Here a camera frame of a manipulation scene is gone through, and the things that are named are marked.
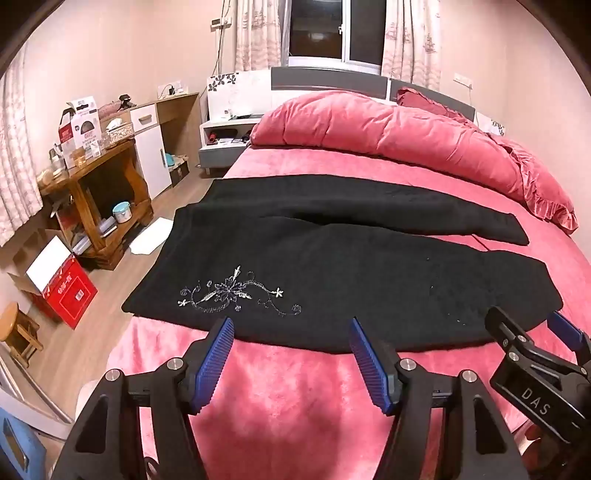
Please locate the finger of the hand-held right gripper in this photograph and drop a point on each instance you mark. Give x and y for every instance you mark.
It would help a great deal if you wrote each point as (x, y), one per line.
(501, 325)
(565, 330)

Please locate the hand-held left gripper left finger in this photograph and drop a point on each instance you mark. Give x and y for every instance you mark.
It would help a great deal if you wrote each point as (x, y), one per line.
(214, 364)

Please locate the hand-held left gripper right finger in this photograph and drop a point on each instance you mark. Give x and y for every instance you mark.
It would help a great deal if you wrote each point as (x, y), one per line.
(369, 364)

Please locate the black embroidered pants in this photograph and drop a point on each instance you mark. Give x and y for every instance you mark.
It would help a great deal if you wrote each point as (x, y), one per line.
(323, 258)

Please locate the pink bed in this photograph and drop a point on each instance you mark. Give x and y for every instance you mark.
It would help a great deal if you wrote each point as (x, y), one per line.
(286, 415)

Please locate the white paper sheet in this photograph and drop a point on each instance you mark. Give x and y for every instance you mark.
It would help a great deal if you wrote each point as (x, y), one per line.
(152, 235)

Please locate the red cardboard box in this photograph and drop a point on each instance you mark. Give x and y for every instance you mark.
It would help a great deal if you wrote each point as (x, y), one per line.
(69, 290)

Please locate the white pot with teal lid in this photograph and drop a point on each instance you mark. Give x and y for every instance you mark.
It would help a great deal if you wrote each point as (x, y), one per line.
(123, 213)

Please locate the white floral nightstand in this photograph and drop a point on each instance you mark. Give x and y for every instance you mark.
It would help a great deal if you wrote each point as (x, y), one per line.
(489, 123)

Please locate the small wooden stool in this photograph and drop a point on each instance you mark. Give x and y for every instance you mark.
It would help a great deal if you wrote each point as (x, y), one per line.
(9, 323)

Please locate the blue plastic stool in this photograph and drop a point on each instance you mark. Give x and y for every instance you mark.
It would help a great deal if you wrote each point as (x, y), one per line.
(18, 447)

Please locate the wooden desk with white cabinet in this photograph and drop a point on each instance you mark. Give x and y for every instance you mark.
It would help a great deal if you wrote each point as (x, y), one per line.
(147, 157)

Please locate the pink duvet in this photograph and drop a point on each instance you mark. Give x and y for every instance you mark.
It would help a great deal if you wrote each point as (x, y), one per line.
(392, 129)

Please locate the carved wooden table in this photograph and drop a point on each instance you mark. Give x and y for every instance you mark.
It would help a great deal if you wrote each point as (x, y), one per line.
(106, 161)

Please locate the dark red ruffled pillow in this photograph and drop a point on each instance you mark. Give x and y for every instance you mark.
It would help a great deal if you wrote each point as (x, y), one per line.
(429, 104)

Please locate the white grey nightstand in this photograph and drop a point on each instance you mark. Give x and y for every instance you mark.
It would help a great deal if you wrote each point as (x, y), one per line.
(226, 129)

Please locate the tissue box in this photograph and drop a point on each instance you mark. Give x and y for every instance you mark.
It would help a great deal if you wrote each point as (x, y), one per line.
(120, 134)

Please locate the printed carton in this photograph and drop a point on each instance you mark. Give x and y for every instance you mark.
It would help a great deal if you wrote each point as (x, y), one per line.
(83, 129)

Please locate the grey headboard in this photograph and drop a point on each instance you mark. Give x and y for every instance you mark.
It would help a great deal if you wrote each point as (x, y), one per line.
(323, 81)

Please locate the window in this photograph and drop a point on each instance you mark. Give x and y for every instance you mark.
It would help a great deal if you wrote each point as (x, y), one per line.
(323, 23)

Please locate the white metal frame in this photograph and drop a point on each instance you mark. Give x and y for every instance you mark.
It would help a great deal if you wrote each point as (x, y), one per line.
(32, 397)

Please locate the white wall socket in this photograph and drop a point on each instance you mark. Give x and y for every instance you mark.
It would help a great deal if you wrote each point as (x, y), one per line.
(463, 79)

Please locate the wall socket with plugs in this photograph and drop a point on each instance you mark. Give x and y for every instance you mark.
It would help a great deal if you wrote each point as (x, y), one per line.
(171, 89)

